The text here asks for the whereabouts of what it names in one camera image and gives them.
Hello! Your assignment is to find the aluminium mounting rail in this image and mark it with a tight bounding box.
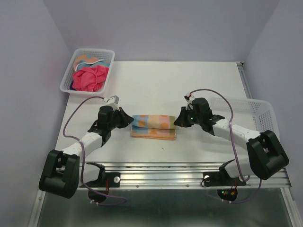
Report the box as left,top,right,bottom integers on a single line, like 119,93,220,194
83,162,291,190

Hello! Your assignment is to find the purple towel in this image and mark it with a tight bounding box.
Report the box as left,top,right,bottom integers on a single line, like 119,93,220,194
69,80,75,91

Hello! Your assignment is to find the blue orange patterned towel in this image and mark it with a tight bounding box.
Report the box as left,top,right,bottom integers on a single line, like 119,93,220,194
73,54,111,71

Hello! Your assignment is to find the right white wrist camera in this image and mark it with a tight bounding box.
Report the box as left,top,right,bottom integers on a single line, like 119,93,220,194
184,93,195,110

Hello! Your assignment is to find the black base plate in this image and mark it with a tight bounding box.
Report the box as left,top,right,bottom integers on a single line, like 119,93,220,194
201,172,246,187
84,172,121,188

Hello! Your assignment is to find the white basket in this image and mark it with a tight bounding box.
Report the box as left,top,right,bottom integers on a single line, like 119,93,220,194
208,96,280,138
60,48,115,95

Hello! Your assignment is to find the white basket at left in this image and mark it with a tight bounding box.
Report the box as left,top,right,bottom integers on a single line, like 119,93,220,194
60,48,115,95

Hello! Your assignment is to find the white basket at right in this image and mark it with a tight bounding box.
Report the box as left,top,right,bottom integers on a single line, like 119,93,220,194
208,96,280,138

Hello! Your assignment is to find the orange polka dot towel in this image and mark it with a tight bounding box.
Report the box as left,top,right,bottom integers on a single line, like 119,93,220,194
131,114,177,140

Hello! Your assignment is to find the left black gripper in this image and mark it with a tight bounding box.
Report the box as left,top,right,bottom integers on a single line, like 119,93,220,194
108,107,133,131

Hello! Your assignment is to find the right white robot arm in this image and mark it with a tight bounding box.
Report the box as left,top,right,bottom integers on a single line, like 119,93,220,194
174,96,289,184

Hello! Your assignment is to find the pink towel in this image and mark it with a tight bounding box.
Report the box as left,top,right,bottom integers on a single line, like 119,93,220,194
71,65,109,92

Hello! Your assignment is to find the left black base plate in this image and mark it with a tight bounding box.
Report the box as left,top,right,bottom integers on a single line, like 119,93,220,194
84,172,121,188

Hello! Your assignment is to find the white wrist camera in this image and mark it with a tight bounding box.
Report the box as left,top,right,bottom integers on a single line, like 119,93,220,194
103,96,119,111
184,93,195,110

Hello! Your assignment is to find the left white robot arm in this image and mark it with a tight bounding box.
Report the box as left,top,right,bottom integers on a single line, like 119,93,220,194
38,105,134,199

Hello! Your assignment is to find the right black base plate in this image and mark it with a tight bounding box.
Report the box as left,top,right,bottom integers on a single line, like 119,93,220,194
201,172,246,187

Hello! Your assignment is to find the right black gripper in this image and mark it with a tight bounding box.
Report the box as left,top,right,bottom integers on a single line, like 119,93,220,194
172,106,202,128

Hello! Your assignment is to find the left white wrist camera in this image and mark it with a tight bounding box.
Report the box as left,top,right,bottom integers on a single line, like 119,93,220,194
103,96,119,111

